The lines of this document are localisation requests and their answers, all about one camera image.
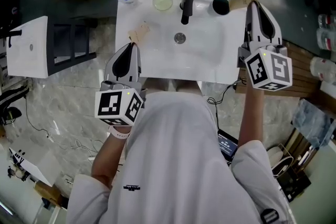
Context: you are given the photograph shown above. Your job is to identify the grey marble slab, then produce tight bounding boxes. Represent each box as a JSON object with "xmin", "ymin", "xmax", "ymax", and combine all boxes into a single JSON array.
[{"xmin": 290, "ymin": 98, "xmax": 336, "ymax": 150}]

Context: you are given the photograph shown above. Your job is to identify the white flat board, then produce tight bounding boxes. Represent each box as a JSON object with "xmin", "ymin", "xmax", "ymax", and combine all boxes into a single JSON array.
[{"xmin": 8, "ymin": 138, "xmax": 54, "ymax": 187}]

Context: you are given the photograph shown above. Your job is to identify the person's left forearm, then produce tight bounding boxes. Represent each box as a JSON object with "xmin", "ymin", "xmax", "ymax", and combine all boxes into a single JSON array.
[{"xmin": 91, "ymin": 127, "xmax": 132, "ymax": 188}]

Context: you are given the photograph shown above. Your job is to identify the white round appliance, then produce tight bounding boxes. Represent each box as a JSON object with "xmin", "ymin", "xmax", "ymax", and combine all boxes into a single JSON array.
[{"xmin": 266, "ymin": 142, "xmax": 295, "ymax": 178}]

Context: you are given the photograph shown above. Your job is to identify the thin white floor cable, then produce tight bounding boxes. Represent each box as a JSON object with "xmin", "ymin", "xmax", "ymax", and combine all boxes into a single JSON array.
[{"xmin": 25, "ymin": 97, "xmax": 106, "ymax": 157}]

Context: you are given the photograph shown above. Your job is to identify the small black faucet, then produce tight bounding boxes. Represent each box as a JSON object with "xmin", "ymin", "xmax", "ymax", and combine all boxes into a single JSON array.
[{"xmin": 7, "ymin": 29, "xmax": 23, "ymax": 48}]

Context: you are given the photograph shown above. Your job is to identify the person's white shirt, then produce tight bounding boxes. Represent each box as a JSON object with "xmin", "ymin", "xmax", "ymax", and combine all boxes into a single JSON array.
[{"xmin": 66, "ymin": 91, "xmax": 295, "ymax": 224}]

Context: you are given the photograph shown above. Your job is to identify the tall black faucet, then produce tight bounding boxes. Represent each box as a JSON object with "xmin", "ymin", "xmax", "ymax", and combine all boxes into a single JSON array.
[{"xmin": 179, "ymin": 0, "xmax": 196, "ymax": 26}]

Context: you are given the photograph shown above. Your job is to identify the black cabinet frame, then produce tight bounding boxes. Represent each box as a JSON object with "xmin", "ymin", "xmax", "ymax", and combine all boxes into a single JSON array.
[{"xmin": 46, "ymin": 17, "xmax": 98, "ymax": 77}]

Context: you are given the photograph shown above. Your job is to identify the white wristband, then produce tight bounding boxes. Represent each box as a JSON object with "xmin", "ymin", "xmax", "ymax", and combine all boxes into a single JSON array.
[{"xmin": 108, "ymin": 125, "xmax": 132, "ymax": 141}]

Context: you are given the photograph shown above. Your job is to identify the black striped bag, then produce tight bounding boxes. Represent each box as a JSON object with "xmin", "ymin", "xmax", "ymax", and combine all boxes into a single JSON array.
[{"xmin": 0, "ymin": 84, "xmax": 30, "ymax": 125}]

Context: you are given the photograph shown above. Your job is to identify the person's right forearm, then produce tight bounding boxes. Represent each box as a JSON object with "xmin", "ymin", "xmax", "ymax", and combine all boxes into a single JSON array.
[{"xmin": 237, "ymin": 86, "xmax": 266, "ymax": 152}]

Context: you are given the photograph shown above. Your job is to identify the metal basin drain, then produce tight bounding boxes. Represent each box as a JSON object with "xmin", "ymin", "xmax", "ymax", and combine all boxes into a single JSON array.
[{"xmin": 173, "ymin": 32, "xmax": 187, "ymax": 45}]

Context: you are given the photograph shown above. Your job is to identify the large white washbasin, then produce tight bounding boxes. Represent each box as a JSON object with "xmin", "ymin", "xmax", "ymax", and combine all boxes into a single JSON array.
[{"xmin": 114, "ymin": 0, "xmax": 248, "ymax": 85}]

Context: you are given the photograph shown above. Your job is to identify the black device with screen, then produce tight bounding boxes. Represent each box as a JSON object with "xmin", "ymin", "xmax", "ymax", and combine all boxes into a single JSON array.
[{"xmin": 216, "ymin": 129, "xmax": 239, "ymax": 164}]

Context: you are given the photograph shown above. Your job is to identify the person's legs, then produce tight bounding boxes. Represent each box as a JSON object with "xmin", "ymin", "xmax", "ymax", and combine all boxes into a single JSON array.
[{"xmin": 142, "ymin": 78, "xmax": 203, "ymax": 99}]

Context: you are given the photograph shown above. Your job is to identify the black cable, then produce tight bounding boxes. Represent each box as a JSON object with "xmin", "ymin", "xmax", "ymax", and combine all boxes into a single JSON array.
[{"xmin": 206, "ymin": 78, "xmax": 247, "ymax": 131}]

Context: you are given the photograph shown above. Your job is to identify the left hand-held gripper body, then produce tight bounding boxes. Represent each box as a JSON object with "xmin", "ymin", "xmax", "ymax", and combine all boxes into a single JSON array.
[{"xmin": 94, "ymin": 76, "xmax": 148, "ymax": 127}]

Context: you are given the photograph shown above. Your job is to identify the clear plastic bottle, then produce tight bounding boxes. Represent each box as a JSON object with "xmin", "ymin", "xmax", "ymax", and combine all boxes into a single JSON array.
[
  {"xmin": 309, "ymin": 56, "xmax": 336, "ymax": 85},
  {"xmin": 316, "ymin": 28, "xmax": 336, "ymax": 50},
  {"xmin": 317, "ymin": 14, "xmax": 336, "ymax": 29}
]

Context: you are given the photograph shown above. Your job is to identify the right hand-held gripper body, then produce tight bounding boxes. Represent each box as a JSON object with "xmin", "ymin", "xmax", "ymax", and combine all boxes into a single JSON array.
[{"xmin": 237, "ymin": 40, "xmax": 293, "ymax": 92}]

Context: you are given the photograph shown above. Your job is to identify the black square box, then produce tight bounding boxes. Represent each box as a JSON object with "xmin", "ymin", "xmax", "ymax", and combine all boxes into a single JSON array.
[{"xmin": 276, "ymin": 164, "xmax": 312, "ymax": 203}]

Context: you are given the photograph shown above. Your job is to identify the brown cardboard box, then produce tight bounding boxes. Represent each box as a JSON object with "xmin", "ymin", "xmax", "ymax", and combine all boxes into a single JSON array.
[{"xmin": 33, "ymin": 180, "xmax": 64, "ymax": 206}]

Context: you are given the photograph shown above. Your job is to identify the pale translucent round dish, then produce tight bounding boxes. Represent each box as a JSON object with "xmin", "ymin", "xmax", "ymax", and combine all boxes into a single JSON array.
[{"xmin": 152, "ymin": 0, "xmax": 174, "ymax": 12}]

